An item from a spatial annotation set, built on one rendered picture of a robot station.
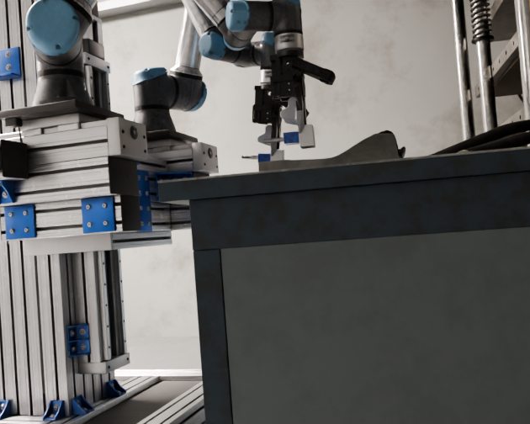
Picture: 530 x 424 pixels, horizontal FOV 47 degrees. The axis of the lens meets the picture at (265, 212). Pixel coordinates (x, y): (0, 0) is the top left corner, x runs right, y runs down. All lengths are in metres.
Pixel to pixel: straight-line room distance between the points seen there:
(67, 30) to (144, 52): 3.21
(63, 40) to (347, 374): 0.95
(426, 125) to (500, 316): 3.03
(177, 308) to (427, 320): 3.51
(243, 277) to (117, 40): 3.88
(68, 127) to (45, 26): 0.24
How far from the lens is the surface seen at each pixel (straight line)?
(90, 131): 1.52
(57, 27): 1.50
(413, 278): 1.05
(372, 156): 1.66
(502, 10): 2.67
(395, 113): 4.06
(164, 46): 4.63
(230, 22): 1.59
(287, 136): 1.56
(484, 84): 2.62
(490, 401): 1.10
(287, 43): 1.59
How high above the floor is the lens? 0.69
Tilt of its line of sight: 2 degrees up
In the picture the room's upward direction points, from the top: 4 degrees counter-clockwise
